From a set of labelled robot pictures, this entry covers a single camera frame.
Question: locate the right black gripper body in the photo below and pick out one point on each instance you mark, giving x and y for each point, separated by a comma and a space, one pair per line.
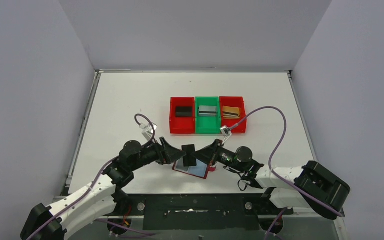
227, 156

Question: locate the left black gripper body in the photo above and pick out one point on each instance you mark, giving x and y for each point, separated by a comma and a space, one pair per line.
162, 151

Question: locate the red leather card holder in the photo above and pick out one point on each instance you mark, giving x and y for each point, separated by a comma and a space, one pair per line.
201, 170

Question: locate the dark grey card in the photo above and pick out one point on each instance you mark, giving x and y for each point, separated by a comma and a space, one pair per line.
183, 108
183, 111

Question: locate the gold VIP card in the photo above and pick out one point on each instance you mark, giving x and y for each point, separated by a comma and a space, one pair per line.
228, 110

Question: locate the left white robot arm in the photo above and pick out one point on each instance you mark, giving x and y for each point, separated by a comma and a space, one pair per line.
104, 195

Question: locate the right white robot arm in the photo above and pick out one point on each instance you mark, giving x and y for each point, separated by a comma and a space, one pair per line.
311, 186

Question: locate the black credit card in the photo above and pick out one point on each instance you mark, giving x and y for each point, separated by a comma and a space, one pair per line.
183, 114

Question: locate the silver credit card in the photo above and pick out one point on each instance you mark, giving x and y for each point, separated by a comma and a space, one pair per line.
207, 111

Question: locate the gold credit card in bin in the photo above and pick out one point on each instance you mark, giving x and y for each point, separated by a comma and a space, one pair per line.
231, 115

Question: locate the green middle bin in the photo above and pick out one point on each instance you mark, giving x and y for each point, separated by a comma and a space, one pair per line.
207, 124

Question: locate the left red bin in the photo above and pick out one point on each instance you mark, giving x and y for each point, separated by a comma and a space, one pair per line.
182, 125

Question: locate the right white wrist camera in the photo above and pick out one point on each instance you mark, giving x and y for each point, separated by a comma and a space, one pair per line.
226, 132

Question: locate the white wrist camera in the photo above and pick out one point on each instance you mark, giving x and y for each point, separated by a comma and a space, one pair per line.
148, 130
226, 132

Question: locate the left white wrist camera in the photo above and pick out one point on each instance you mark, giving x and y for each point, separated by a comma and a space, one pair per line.
148, 130

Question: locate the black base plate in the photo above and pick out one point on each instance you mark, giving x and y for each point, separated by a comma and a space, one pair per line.
161, 212

